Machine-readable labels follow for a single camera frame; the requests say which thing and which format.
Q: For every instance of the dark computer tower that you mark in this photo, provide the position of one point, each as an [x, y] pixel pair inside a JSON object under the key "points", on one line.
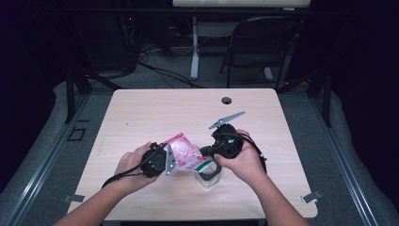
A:
{"points": [[109, 44]]}

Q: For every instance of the black metal frame stand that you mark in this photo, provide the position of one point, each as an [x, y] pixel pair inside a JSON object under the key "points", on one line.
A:
{"points": [[327, 100], [70, 94]]}

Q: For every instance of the white standing desk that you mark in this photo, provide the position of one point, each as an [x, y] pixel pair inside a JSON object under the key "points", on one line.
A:
{"points": [[195, 47]]}

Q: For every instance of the grey metal table bracket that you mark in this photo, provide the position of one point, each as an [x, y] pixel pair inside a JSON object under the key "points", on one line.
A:
{"points": [[311, 196], [73, 198]]}

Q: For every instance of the black folding chair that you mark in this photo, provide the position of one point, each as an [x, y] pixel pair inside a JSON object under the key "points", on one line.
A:
{"points": [[260, 40]]}

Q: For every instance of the aluminium floor rail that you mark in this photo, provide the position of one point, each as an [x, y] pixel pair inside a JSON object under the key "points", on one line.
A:
{"points": [[47, 160], [343, 163]]}

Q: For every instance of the person's right hand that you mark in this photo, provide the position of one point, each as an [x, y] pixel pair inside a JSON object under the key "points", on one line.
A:
{"points": [[247, 163]]}

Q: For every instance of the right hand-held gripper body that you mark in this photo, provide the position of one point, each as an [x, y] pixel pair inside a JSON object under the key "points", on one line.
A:
{"points": [[229, 146]]}

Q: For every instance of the person's left hand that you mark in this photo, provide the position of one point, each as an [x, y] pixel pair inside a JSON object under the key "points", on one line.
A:
{"points": [[130, 169]]}

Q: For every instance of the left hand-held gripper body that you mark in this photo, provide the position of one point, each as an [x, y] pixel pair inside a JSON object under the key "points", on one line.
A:
{"points": [[155, 161]]}

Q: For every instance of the pink and white plastic bag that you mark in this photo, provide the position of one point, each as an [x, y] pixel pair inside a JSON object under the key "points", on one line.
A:
{"points": [[186, 153]]}

